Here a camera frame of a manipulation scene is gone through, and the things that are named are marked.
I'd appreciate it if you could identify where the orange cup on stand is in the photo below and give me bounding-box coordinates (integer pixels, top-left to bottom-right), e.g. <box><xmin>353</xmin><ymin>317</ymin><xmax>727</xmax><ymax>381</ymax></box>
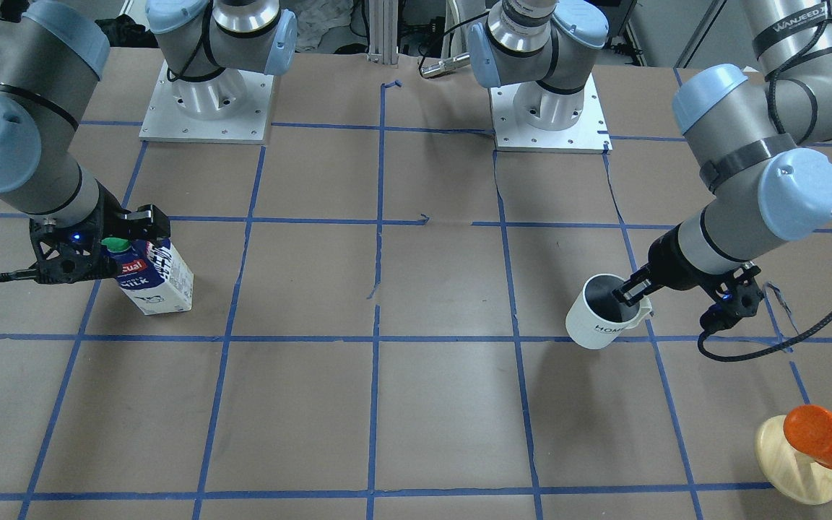
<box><xmin>783</xmin><ymin>404</ymin><xmax>832</xmax><ymax>469</ymax></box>

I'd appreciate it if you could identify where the white mug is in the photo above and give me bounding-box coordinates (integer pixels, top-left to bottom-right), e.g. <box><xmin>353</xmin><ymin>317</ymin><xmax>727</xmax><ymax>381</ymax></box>
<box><xmin>565</xmin><ymin>274</ymin><xmax>653</xmax><ymax>350</ymax></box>

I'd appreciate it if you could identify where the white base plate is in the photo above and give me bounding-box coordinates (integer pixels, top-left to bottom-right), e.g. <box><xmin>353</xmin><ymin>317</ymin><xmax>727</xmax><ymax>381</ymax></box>
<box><xmin>139</xmin><ymin>65</ymin><xmax>275</xmax><ymax>144</ymax></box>
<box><xmin>488</xmin><ymin>75</ymin><xmax>613</xmax><ymax>154</ymax></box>

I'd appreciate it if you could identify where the blue white milk carton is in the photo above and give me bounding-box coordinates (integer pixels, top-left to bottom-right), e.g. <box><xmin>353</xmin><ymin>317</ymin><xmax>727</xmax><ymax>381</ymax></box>
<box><xmin>101</xmin><ymin>238</ymin><xmax>194</xmax><ymax>315</ymax></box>

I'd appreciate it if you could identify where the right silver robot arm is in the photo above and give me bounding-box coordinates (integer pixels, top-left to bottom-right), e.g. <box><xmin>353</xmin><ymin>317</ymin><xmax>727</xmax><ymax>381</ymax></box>
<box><xmin>0</xmin><ymin>1</ymin><xmax>298</xmax><ymax>285</ymax></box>

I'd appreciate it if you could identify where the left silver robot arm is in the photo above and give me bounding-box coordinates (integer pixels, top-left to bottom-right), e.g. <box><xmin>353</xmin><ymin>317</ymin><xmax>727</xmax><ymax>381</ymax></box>
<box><xmin>582</xmin><ymin>1</ymin><xmax>832</xmax><ymax>329</ymax></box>

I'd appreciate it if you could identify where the aluminium profile post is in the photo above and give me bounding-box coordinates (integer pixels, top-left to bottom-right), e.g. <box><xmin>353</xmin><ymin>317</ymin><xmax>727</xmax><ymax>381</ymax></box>
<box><xmin>367</xmin><ymin>0</ymin><xmax>399</xmax><ymax>68</ymax></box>

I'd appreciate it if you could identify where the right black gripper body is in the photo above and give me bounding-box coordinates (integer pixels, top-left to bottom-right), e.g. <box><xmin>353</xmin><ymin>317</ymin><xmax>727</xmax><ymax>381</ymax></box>
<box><xmin>29</xmin><ymin>186</ymin><xmax>125</xmax><ymax>284</ymax></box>

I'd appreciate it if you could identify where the black braided cable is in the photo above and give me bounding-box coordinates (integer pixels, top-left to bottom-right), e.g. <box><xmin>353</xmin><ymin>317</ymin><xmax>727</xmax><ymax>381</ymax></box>
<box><xmin>697</xmin><ymin>65</ymin><xmax>832</xmax><ymax>362</ymax></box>

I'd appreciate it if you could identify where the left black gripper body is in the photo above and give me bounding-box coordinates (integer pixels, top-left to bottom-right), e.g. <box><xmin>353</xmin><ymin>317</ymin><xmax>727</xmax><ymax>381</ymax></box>
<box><xmin>647</xmin><ymin>227</ymin><xmax>765</xmax><ymax>334</ymax></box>

